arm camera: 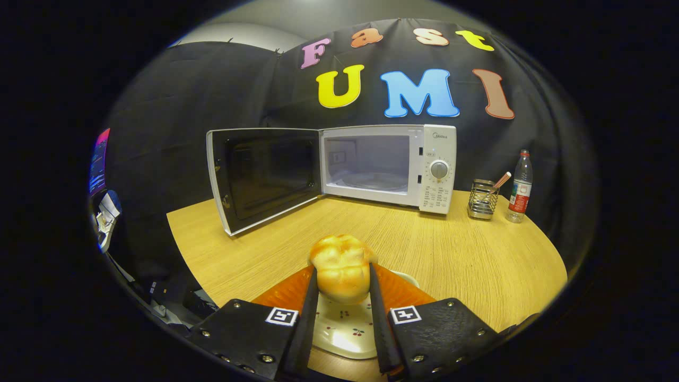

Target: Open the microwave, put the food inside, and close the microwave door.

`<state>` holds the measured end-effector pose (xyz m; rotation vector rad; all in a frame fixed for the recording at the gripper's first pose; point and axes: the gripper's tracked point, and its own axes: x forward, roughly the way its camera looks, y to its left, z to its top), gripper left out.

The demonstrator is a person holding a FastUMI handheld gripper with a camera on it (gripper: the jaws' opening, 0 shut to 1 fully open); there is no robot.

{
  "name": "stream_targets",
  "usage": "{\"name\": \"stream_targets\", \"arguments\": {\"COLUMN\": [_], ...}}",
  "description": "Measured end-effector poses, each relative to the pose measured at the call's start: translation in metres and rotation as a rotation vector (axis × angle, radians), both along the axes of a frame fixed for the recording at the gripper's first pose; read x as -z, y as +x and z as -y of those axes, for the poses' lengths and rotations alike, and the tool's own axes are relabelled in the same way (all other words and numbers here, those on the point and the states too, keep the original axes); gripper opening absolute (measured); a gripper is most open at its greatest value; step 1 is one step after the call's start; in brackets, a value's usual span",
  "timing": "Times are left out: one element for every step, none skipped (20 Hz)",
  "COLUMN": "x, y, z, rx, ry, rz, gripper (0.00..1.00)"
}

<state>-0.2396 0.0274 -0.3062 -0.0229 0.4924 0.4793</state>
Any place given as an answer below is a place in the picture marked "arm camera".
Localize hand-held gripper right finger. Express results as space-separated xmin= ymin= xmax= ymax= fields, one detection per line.
xmin=369 ymin=263 xmax=502 ymax=380

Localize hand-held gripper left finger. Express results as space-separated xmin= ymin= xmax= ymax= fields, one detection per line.
xmin=187 ymin=265 xmax=320 ymax=380

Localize golden bread roll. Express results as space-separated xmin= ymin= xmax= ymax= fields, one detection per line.
xmin=309 ymin=234 xmax=378 ymax=305

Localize white microwave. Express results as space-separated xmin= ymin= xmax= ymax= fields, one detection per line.
xmin=206 ymin=124 xmax=457 ymax=237

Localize white cherry print plate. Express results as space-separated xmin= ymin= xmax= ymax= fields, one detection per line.
xmin=312 ymin=271 xmax=420 ymax=360

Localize clear plastic water bottle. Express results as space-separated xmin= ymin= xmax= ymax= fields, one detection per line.
xmin=505 ymin=149 xmax=533 ymax=223

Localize white device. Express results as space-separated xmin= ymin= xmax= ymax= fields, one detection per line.
xmin=95 ymin=190 xmax=122 ymax=253

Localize computer monitor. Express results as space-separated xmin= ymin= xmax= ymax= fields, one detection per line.
xmin=89 ymin=128 xmax=111 ymax=197

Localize metal wire basket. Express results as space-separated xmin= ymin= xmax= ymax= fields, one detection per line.
xmin=467 ymin=179 xmax=500 ymax=221

